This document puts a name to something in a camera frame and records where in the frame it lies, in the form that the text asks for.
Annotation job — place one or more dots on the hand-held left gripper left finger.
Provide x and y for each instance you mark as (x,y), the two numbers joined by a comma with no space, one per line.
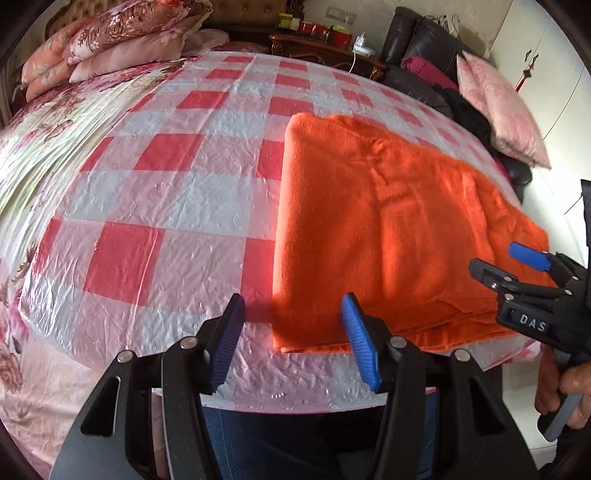
(228,341)

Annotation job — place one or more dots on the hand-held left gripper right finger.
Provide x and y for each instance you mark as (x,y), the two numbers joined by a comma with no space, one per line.
(362,341)

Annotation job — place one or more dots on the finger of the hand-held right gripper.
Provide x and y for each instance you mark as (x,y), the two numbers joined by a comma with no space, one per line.
(489,273)
(531,257)

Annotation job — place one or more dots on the orange towel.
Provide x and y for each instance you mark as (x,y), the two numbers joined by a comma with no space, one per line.
(392,221)

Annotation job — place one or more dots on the person's right hand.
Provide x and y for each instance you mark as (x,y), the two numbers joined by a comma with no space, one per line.
(577,383)

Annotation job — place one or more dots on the person's legs in jeans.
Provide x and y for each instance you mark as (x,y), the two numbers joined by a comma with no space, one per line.
(277,443)

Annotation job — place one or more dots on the pink patterned pillow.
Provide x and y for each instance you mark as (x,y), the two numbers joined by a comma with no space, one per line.
(503,106)

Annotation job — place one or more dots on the black garment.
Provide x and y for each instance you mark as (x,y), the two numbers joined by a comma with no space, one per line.
(466,110)

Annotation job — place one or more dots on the red checkered plastic sheet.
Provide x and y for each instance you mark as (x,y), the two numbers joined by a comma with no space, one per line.
(161,194)

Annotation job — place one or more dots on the red hanging ornament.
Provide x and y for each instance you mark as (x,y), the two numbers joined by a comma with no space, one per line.
(524,76)

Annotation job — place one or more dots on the black leather armchair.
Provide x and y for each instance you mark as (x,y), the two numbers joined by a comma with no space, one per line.
(429,41)

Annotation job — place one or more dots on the grey cloth bundle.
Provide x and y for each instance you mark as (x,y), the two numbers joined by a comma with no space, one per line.
(441,21)

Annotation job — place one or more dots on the dark wooden nightstand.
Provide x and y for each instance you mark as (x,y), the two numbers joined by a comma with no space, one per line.
(323,50)

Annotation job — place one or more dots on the red box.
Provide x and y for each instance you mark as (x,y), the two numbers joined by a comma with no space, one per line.
(340,36)

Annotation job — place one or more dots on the red tin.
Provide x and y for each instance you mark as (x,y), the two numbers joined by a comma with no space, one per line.
(311,26)

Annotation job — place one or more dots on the green jar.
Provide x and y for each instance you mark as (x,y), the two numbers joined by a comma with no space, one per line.
(286,21)

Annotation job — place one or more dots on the tufted wooden headboard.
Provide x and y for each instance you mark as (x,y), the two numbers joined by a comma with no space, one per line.
(249,11)

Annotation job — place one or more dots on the maroon floral pillow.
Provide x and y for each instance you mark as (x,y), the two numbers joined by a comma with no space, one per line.
(138,23)

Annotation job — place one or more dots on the peach floral pillow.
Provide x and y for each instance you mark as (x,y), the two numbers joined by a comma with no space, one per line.
(46,60)

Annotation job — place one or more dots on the wall socket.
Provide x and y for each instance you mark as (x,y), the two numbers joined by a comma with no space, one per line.
(341,14)

